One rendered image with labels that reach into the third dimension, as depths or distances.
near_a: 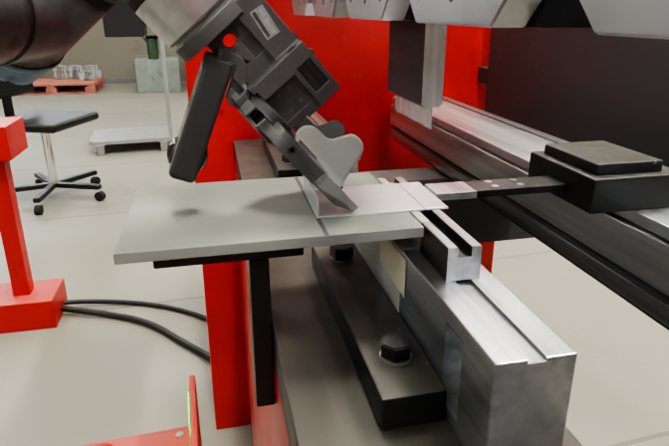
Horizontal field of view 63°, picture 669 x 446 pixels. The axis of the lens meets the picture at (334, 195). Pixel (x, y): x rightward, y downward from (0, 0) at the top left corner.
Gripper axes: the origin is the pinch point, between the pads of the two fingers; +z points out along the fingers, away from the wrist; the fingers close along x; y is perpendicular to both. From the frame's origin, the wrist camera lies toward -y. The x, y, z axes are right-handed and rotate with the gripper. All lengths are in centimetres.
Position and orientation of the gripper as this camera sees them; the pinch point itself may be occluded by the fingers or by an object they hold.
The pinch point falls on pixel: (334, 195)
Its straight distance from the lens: 55.3
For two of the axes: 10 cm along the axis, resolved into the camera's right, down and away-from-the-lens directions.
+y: 7.4, -6.7, -0.5
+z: 6.4, 6.7, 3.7
